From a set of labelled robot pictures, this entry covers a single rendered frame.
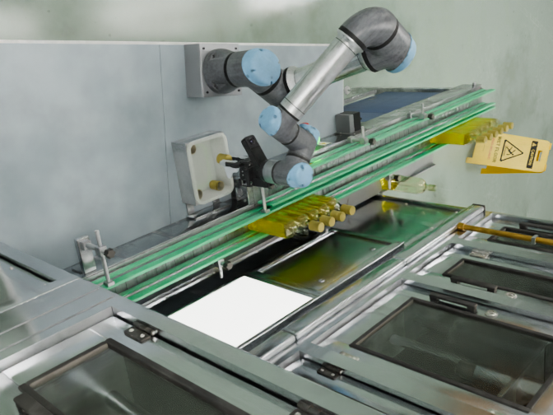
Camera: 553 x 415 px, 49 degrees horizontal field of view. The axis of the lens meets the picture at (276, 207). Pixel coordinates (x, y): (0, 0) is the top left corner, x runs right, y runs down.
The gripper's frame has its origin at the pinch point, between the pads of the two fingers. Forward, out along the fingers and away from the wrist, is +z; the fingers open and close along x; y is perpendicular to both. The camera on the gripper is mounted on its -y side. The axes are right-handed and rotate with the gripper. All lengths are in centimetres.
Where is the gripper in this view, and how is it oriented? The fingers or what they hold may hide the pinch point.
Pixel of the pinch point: (226, 159)
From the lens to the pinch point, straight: 206.5
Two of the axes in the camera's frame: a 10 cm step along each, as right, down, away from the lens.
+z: -7.2, -1.4, 6.8
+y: 1.1, 9.4, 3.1
